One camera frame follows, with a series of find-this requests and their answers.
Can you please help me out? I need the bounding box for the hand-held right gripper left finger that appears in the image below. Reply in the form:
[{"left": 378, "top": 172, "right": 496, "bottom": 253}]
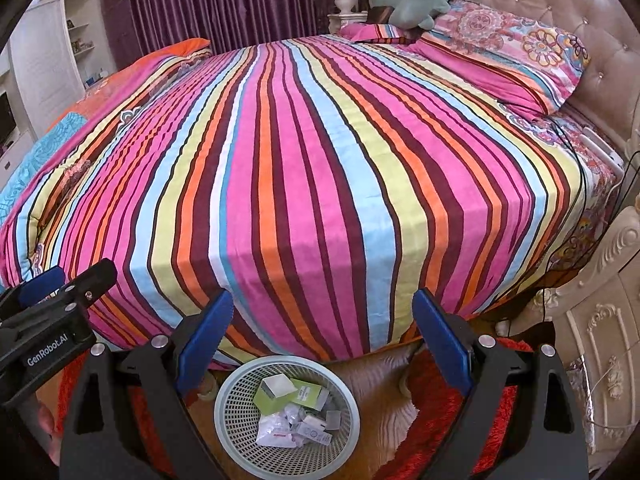
[{"left": 59, "top": 290, "right": 236, "bottom": 480}]

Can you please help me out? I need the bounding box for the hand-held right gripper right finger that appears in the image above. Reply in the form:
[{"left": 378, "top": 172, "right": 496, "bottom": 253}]
[{"left": 411, "top": 287, "right": 591, "bottom": 480}]

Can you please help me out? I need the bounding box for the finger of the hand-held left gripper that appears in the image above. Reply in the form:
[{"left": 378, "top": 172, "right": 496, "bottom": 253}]
[
  {"left": 0, "top": 266, "right": 67, "bottom": 318},
  {"left": 0, "top": 258, "right": 118, "bottom": 341}
]

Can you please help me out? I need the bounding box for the white mesh basket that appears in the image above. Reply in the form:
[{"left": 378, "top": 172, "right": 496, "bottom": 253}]
[{"left": 214, "top": 355, "right": 362, "bottom": 467}]

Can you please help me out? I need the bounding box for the green cardboard box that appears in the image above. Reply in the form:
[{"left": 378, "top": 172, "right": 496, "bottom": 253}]
[
  {"left": 292, "top": 380, "right": 331, "bottom": 411},
  {"left": 252, "top": 376, "right": 301, "bottom": 416}
]

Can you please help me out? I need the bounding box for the white plastic packet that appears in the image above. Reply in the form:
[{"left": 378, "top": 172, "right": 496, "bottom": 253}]
[{"left": 256, "top": 412, "right": 296, "bottom": 446}]

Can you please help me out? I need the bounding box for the white cardboard box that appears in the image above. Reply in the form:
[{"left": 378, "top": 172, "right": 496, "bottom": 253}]
[{"left": 295, "top": 420, "right": 333, "bottom": 446}]

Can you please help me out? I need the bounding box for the person's left hand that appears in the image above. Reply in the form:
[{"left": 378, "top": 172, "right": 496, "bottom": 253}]
[{"left": 35, "top": 402, "right": 61, "bottom": 463}]

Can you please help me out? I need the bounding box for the red shaggy rug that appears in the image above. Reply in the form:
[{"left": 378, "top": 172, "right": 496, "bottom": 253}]
[{"left": 55, "top": 335, "right": 521, "bottom": 480}]

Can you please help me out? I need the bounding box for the cream carved bedside cabinet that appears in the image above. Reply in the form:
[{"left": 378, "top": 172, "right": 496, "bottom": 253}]
[{"left": 500, "top": 205, "right": 640, "bottom": 471}]

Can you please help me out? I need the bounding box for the striped colourful bedsheet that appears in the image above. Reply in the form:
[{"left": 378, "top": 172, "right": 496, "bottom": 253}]
[{"left": 0, "top": 35, "right": 616, "bottom": 363}]

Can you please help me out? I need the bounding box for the white shelf cabinet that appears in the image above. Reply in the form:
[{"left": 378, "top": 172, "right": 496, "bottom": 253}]
[{"left": 0, "top": 0, "right": 108, "bottom": 176}]

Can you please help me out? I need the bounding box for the pink floral pillow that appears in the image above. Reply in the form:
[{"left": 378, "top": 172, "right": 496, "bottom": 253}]
[{"left": 410, "top": 0, "right": 591, "bottom": 121}]

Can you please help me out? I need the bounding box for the pink striped pillow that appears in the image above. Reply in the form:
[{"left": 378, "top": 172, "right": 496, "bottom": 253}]
[{"left": 340, "top": 22, "right": 421, "bottom": 45}]

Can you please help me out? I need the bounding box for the purple curtain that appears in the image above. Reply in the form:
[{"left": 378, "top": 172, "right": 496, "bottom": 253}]
[{"left": 100, "top": 0, "right": 321, "bottom": 56}]

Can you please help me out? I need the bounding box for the small white nightstand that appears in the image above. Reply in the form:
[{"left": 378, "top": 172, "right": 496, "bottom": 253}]
[{"left": 327, "top": 10, "right": 368, "bottom": 36}]

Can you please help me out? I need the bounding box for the black cable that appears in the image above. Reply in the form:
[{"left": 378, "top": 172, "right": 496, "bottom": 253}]
[{"left": 500, "top": 100, "right": 640, "bottom": 341}]

